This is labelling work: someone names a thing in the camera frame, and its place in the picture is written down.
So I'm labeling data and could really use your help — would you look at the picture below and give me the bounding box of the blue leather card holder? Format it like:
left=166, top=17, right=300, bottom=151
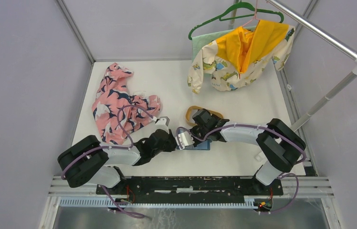
left=184, top=140, right=211, bottom=151

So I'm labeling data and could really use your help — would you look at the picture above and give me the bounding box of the oval wooden tray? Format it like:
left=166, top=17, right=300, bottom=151
left=185, top=105, right=224, bottom=127

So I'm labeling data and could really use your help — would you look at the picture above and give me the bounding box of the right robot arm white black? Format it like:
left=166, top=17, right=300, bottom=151
left=178, top=109, right=306, bottom=195

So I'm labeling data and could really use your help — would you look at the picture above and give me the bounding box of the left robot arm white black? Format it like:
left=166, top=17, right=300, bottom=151
left=57, top=129, right=177, bottom=195

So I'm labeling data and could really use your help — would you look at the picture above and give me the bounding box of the pink shark print garment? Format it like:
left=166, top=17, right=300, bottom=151
left=92, top=63, right=162, bottom=145

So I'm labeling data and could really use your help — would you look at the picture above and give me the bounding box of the dinosaur print yellow lined jacket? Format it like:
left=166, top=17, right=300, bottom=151
left=187, top=20, right=296, bottom=94

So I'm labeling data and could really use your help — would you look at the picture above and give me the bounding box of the light green cloth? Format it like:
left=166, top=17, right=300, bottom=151
left=191, top=26, right=258, bottom=75

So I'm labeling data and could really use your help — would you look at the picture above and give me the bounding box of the green plastic hanger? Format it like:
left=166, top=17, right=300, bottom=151
left=187, top=0, right=285, bottom=41

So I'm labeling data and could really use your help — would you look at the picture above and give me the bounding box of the metal clothes rack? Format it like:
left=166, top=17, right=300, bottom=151
left=229, top=0, right=357, bottom=135

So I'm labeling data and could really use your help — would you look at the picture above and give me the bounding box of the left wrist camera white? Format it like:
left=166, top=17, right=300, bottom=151
left=152, top=116, right=170, bottom=133

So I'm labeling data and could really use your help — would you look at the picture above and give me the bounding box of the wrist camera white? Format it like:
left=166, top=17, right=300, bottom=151
left=152, top=116, right=170, bottom=133
left=176, top=132, right=194, bottom=150

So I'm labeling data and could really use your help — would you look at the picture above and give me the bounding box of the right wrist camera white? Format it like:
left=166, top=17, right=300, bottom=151
left=176, top=132, right=194, bottom=150

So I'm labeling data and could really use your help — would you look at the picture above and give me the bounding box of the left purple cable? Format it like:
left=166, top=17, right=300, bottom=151
left=61, top=104, right=157, bottom=219

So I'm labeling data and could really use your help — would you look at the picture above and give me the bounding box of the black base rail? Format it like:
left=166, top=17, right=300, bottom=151
left=108, top=176, right=284, bottom=204

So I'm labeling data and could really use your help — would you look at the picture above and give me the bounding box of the white plastic bracket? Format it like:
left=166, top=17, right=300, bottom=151
left=255, top=152, right=266, bottom=162

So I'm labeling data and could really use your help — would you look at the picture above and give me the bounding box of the white toothed cable duct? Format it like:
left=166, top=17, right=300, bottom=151
left=59, top=197, right=256, bottom=209

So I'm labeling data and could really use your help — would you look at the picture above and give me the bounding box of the pink wire hanger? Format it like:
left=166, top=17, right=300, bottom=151
left=241, top=0, right=259, bottom=32

